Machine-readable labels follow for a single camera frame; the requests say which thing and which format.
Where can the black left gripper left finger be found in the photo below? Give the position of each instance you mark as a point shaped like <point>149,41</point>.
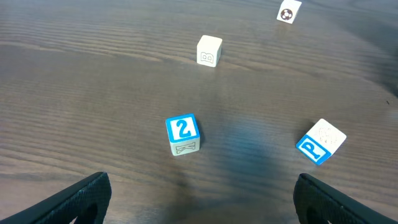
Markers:
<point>86,201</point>

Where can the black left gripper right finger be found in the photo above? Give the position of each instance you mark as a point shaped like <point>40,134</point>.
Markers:
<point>317,202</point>

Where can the blue number 2 wooden block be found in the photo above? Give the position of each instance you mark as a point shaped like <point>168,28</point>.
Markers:
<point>183,134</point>

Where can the blue letter P wooden block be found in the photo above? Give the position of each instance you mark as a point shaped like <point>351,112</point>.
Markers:
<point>321,141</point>

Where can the yellow topped wooden block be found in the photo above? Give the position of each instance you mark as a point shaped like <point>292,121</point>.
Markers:
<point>209,50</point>

